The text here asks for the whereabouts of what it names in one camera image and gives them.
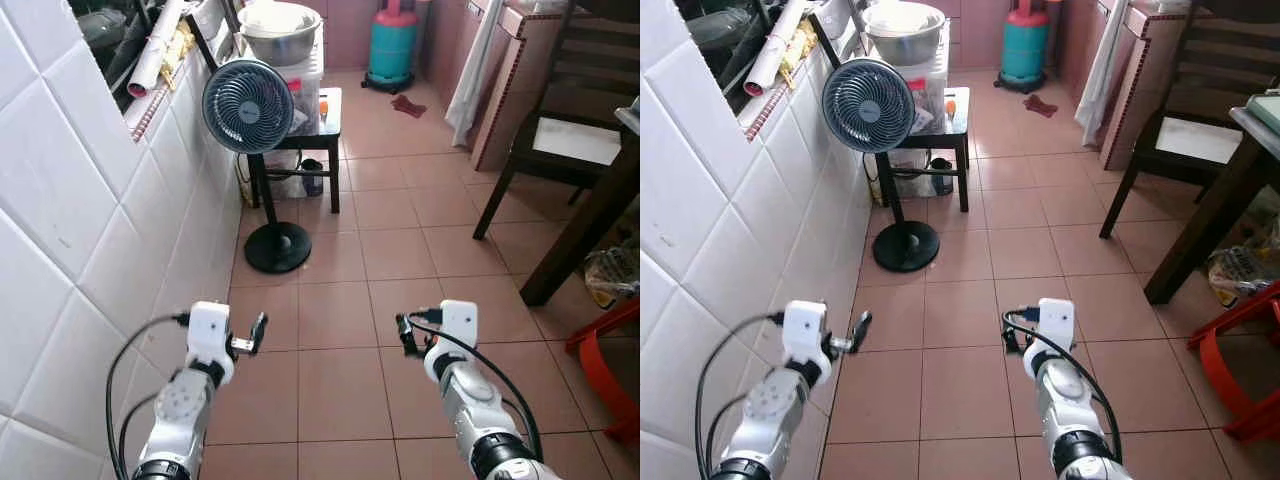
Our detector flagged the red plastic stool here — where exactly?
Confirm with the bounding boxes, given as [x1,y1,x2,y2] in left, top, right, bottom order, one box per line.
[1187,282,1280,444]
[565,297,641,448]

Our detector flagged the clear bag of goods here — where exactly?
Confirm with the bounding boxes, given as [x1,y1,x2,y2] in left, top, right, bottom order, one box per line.
[584,243,641,309]
[1207,240,1280,306]

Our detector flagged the black square stool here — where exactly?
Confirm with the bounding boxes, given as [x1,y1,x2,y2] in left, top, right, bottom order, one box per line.
[870,87,971,213]
[245,87,343,226]

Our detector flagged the grey black standing fan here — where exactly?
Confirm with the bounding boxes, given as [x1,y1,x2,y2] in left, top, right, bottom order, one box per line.
[202,58,313,275]
[822,58,941,273]

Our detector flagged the white chair seat cushion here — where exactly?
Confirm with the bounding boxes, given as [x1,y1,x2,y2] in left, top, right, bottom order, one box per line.
[1153,116,1243,166]
[530,117,623,167]

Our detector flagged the white plastic storage box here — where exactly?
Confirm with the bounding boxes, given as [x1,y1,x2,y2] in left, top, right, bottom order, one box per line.
[272,45,326,136]
[900,45,951,136]

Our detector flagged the white hanging cloth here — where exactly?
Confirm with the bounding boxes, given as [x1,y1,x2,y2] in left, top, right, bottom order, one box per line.
[445,0,504,147]
[1075,0,1131,146]

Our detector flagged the teal gas cylinder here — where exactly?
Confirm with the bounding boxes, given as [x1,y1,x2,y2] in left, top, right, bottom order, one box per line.
[995,0,1051,93]
[362,0,421,93]

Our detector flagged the yellowish plastic bag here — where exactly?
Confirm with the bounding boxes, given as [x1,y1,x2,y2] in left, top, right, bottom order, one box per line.
[160,20,198,81]
[780,20,819,81]

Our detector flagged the large steel basin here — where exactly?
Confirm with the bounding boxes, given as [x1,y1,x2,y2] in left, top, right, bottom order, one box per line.
[862,2,948,67]
[238,2,323,67]

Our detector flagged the rolled white paper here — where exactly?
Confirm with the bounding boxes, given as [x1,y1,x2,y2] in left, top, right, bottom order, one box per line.
[742,0,806,98]
[126,0,187,99]

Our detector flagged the dark wooden chair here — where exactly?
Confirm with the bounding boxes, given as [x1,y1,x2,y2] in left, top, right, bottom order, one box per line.
[473,0,641,241]
[1100,0,1280,239]

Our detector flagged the pale green cutting board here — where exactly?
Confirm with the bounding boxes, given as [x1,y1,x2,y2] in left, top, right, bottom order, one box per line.
[1245,90,1280,137]

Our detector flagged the black plastic bag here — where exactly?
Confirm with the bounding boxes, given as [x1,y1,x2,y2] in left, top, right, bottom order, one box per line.
[675,0,771,76]
[70,0,151,86]

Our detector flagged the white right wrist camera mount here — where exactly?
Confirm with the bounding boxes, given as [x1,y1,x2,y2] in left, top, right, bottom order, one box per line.
[438,300,479,363]
[1038,298,1077,353]

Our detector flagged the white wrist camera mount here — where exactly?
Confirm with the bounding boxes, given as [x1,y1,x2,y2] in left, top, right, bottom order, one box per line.
[782,300,830,386]
[438,300,479,363]
[187,302,235,386]
[1038,298,1077,353]

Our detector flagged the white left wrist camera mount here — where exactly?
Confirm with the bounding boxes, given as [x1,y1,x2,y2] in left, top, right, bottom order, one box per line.
[187,302,235,386]
[782,300,830,386]

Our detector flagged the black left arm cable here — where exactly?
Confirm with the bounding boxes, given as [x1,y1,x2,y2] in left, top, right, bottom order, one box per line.
[105,313,191,473]
[694,311,786,473]

